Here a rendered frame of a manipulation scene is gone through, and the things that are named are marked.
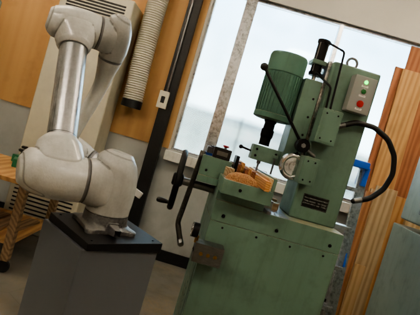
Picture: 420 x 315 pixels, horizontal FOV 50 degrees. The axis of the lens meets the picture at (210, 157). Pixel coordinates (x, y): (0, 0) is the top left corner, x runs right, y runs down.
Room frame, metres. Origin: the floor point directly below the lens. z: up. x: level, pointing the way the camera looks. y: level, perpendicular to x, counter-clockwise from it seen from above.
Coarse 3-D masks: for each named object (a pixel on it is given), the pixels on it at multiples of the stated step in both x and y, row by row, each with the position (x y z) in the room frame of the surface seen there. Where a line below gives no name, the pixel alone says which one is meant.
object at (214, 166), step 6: (204, 156) 2.03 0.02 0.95; (210, 156) 2.03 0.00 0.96; (204, 162) 2.03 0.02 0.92; (210, 162) 2.03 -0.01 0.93; (216, 162) 2.03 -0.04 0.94; (222, 162) 2.04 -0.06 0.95; (228, 162) 2.04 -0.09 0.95; (204, 168) 2.03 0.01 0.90; (210, 168) 2.03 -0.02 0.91; (216, 168) 2.04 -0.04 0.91; (222, 168) 2.04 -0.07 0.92; (204, 174) 2.03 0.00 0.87; (210, 174) 2.03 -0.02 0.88; (216, 174) 2.04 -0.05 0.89
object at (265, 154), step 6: (252, 144) 2.11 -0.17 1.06; (252, 150) 2.08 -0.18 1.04; (258, 150) 2.08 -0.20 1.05; (264, 150) 2.09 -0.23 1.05; (270, 150) 2.09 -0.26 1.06; (276, 150) 2.09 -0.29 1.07; (252, 156) 2.08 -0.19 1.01; (258, 156) 2.09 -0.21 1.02; (264, 156) 2.09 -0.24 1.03; (270, 156) 2.09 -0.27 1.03; (258, 162) 2.11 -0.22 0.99; (270, 162) 2.09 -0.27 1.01; (276, 162) 2.09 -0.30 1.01
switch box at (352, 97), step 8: (352, 80) 1.99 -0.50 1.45; (360, 80) 1.97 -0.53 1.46; (368, 80) 1.97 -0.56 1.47; (376, 80) 1.98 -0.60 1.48; (352, 88) 1.97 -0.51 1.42; (360, 88) 1.97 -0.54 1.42; (368, 88) 1.97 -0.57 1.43; (352, 96) 1.97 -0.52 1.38; (360, 96) 1.97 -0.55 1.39; (368, 96) 1.97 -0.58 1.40; (344, 104) 2.00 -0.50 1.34; (352, 104) 1.97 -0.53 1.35; (368, 104) 1.97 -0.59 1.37; (352, 112) 2.01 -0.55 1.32; (360, 112) 1.97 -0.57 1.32
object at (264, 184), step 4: (256, 176) 2.00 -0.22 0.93; (260, 176) 1.94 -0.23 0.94; (256, 180) 1.97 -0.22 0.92; (260, 180) 1.89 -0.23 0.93; (264, 180) 1.80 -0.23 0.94; (260, 184) 1.86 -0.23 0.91; (264, 184) 1.77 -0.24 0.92; (268, 184) 1.76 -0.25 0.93; (264, 188) 1.76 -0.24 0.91; (268, 188) 1.76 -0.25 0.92
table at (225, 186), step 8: (200, 176) 2.01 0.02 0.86; (208, 176) 2.02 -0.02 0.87; (216, 184) 2.02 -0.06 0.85; (224, 184) 1.81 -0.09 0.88; (232, 184) 1.81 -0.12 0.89; (240, 184) 1.81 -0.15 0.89; (224, 192) 1.81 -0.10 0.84; (232, 192) 1.81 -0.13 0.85; (240, 192) 1.81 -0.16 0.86; (248, 192) 1.81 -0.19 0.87; (256, 192) 1.82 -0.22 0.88; (264, 192) 1.82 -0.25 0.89; (272, 192) 1.82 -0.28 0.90; (248, 200) 1.82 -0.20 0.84; (256, 200) 1.82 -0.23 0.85; (264, 200) 1.82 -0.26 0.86
